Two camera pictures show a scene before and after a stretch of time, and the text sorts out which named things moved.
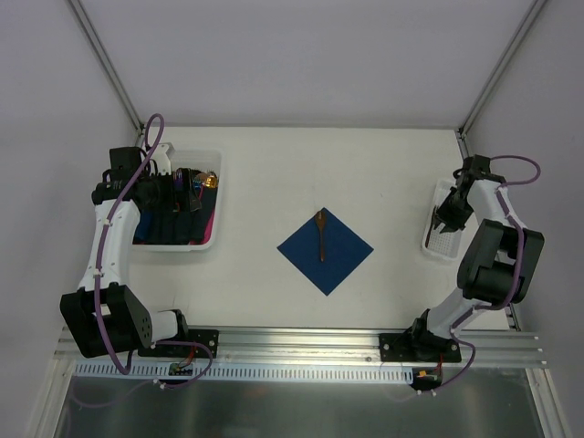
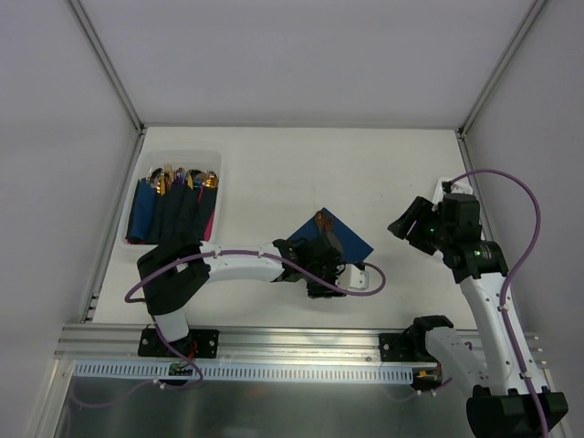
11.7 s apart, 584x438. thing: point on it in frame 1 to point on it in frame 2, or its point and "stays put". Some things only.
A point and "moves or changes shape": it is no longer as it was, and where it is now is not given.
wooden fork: [429, 231] moves or changes shape
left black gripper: [183, 188] to [322, 255]
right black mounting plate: [418, 346] stays put
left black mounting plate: [206, 336] stays put
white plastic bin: [201, 161] stays put
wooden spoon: [321, 223] stays put
